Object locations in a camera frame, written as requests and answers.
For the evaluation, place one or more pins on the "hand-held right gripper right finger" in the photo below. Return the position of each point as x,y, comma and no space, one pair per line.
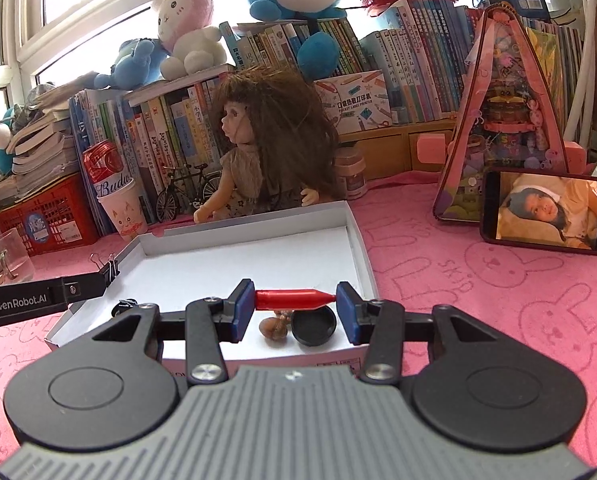
347,315

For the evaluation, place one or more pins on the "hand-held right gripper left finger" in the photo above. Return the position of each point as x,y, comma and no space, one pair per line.
243,312

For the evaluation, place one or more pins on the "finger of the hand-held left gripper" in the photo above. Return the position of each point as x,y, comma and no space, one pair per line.
88,286

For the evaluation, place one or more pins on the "brown walnut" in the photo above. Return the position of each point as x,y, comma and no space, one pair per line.
274,329

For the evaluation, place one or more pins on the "large black round cap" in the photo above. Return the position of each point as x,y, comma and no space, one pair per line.
313,329

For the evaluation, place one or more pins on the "red crayon-shaped toy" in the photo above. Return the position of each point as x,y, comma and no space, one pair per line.
288,299

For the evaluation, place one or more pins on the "white cardboard box tray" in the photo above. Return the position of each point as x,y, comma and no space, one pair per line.
248,255

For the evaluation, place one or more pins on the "small black binder clip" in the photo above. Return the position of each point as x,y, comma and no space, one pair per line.
109,272

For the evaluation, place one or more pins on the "clear acrylic holder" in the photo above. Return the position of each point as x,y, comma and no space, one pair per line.
11,255

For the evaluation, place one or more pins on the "red plastic crate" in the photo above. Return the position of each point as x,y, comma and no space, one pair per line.
63,215

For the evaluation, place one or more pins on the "white cat print paper cup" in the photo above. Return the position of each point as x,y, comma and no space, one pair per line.
124,212

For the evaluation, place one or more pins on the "pink rabbit print cloth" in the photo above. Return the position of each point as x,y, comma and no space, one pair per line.
453,285

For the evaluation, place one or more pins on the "red beverage can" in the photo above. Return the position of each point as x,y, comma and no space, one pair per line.
106,167

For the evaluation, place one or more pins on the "miniature black bicycle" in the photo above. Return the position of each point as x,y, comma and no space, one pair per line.
178,195

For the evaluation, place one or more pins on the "jar with brown lid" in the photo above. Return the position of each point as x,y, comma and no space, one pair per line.
351,175

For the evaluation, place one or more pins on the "stack of paperback books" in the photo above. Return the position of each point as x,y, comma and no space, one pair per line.
43,150

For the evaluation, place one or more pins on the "blue white plush toy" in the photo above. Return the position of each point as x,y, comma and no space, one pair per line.
3,155

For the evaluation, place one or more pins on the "wooden desk organiser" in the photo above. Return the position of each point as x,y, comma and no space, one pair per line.
393,150

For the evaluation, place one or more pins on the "doll with brown hair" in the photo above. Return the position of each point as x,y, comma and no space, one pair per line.
273,140

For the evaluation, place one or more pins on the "row of colourful upright books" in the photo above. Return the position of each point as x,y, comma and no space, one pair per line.
168,130
428,60

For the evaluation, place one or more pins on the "white printed carton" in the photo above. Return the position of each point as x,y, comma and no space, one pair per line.
353,100

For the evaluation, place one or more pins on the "white shelf board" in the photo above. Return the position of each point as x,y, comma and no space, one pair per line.
178,87

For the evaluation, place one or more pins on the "black smartphone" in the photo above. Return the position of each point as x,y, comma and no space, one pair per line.
548,210

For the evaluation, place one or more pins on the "small blue plush toy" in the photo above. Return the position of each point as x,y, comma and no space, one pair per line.
133,62

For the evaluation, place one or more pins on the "pink triangular toy house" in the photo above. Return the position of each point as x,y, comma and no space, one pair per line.
503,110

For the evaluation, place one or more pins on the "white pink rabbit plush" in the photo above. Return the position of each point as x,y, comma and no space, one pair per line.
188,35

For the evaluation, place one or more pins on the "yellow patterned folder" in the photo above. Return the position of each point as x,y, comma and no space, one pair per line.
548,70

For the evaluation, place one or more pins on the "white plastic pipe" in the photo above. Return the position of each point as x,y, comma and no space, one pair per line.
586,60

